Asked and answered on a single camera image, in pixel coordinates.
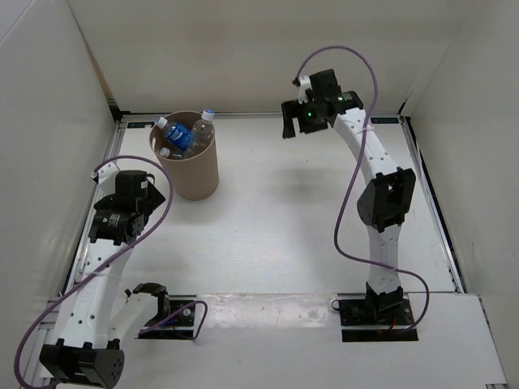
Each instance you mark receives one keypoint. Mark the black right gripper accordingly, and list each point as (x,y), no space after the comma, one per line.
(293,109)

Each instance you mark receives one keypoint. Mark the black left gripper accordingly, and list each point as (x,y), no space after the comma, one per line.
(154,198)

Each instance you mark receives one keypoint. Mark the blue Pocari Sweat bottle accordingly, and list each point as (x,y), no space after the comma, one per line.
(175,133)

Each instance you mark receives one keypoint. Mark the clear unlabelled plastic bottle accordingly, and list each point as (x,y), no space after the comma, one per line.
(202,134)

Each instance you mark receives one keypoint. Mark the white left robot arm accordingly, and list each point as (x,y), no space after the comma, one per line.
(88,351)

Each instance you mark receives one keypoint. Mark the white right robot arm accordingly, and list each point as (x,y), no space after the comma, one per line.
(384,202)

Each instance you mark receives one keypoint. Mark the brown cylindrical paper bin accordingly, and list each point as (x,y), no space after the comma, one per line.
(195,178)

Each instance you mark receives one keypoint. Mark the left blue corner sticker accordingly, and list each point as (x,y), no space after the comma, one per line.
(140,125)

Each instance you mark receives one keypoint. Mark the blue corner sticker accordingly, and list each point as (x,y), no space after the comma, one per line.
(140,125)
(385,120)

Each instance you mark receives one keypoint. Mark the right blue corner sticker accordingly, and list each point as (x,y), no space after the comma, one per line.
(385,120)

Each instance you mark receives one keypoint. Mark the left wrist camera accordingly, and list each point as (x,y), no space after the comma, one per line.
(105,176)

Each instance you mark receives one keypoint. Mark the rear aluminium table rail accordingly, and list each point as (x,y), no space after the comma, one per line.
(276,114)

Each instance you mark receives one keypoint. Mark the aluminium table rail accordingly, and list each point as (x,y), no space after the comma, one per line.
(434,205)
(77,260)
(276,114)

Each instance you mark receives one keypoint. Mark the left aluminium table rail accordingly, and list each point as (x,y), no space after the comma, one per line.
(77,260)

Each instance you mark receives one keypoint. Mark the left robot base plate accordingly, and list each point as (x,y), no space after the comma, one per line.
(179,327)

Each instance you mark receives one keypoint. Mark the right aluminium table rail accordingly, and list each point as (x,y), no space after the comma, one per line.
(434,205)

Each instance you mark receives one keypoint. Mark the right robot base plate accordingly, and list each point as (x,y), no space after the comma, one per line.
(360,326)

